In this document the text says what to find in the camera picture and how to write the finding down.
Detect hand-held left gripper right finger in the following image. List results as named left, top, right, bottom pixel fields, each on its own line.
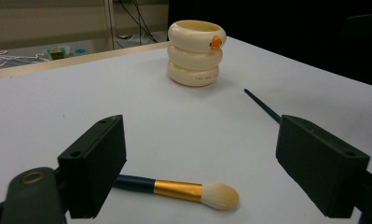
left=275, top=114, right=371, bottom=219

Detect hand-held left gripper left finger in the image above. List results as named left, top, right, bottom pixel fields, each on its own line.
left=56, top=114, right=128, bottom=219

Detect makeup brush with tapered handle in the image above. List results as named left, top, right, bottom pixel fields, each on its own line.
left=243, top=88, right=282, bottom=125

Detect fluffy round makeup brush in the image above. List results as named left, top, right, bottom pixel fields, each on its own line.
left=113, top=174, right=241, bottom=212

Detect cream ribbed brush holder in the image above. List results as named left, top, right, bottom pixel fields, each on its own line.
left=166, top=20, right=227, bottom=88

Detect green and teal small item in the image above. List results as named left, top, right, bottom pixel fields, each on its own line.
left=45, top=45, right=72, bottom=61

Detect white bead chain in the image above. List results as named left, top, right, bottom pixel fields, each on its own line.
left=0, top=49, right=51, bottom=71

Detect black cables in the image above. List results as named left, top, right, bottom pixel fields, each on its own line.
left=117, top=0, right=159, bottom=45

